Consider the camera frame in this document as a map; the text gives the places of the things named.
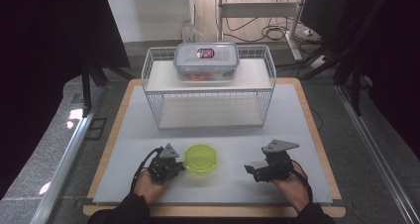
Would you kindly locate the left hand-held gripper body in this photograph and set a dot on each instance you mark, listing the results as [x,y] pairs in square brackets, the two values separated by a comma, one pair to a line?
[164,168]

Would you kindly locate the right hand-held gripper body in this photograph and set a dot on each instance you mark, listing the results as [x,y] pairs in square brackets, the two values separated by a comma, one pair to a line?
[278,166]

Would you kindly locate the yellow-green bowl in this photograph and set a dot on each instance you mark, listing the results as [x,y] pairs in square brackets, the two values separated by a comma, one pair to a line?
[200,158]

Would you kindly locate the clear food box blue-rimmed lid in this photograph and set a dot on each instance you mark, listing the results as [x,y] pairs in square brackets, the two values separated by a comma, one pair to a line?
[206,63]

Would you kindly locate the person's left hand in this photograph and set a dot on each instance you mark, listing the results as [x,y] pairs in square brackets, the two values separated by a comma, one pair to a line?
[148,189]

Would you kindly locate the person's right hand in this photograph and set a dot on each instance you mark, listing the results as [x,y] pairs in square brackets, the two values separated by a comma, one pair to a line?
[295,191]

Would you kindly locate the pale grey table mat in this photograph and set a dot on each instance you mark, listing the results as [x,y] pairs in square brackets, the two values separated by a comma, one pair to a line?
[231,141]

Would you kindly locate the wooden table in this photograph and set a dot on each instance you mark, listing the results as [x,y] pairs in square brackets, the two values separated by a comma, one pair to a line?
[112,141]

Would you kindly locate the white power strip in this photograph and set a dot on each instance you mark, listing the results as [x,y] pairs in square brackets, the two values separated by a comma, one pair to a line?
[318,62]

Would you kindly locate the black metal stand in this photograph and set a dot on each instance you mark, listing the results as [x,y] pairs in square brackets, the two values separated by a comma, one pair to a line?
[356,85]
[86,85]

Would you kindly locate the clear plastic bag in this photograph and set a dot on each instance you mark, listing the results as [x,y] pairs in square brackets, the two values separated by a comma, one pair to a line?
[189,30]

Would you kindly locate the black curtain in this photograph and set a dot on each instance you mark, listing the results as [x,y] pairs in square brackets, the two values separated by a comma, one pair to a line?
[393,58]
[39,68]

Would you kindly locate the aluminium floor rail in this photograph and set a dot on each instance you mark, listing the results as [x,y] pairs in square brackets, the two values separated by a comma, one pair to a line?
[379,151]
[66,158]

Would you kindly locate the white metal desk frame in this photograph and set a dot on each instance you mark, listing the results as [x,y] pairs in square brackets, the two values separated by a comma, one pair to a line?
[261,9]

